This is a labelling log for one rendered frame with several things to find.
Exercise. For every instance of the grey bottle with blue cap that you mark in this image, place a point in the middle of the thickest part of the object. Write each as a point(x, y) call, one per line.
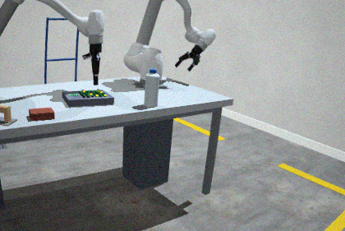
point(151, 88)

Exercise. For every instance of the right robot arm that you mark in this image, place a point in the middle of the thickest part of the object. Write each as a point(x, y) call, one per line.
point(95, 21)

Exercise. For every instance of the grey switch panel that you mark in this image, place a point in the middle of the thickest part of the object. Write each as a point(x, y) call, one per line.
point(98, 97)

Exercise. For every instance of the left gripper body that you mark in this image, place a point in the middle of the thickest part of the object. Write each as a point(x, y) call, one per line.
point(196, 50)

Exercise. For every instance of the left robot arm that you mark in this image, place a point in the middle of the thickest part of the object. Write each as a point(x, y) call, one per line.
point(140, 57)

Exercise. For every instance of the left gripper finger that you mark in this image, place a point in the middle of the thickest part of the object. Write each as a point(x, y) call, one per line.
point(182, 58)
point(195, 61)

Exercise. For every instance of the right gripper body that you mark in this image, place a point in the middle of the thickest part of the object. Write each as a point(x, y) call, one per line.
point(95, 49)

